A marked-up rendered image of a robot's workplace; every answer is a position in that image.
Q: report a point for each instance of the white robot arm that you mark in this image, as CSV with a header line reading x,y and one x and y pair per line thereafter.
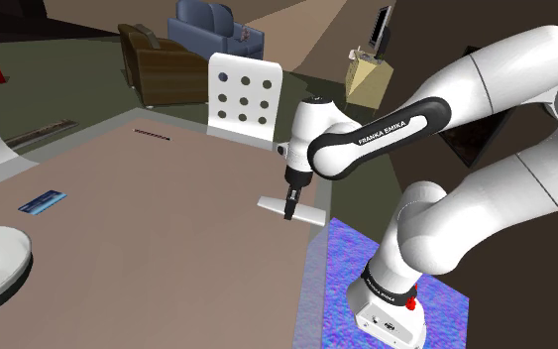
x,y
496,193

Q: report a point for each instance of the blue patterned robot stand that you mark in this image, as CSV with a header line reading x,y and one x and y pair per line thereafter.
x,y
346,270

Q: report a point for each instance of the flat white wedge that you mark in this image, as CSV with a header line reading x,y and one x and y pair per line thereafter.
x,y
310,214

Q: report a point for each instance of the blue card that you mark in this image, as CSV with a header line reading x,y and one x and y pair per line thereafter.
x,y
42,202

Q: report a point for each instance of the blue sofa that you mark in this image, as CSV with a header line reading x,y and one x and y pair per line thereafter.
x,y
201,29

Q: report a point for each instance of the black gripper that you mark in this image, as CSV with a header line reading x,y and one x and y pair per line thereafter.
x,y
299,179

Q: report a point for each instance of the brown armchair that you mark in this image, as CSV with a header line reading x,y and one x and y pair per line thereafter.
x,y
167,72

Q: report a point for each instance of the dark striped pen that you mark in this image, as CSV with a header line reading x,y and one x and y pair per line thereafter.
x,y
152,135

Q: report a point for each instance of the long dark bar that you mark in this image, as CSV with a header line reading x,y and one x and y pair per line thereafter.
x,y
42,133

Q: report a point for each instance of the yellow cabinet with screen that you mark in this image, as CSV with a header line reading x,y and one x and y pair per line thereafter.
x,y
368,80

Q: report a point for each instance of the brown table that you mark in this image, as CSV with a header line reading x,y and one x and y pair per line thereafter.
x,y
162,241

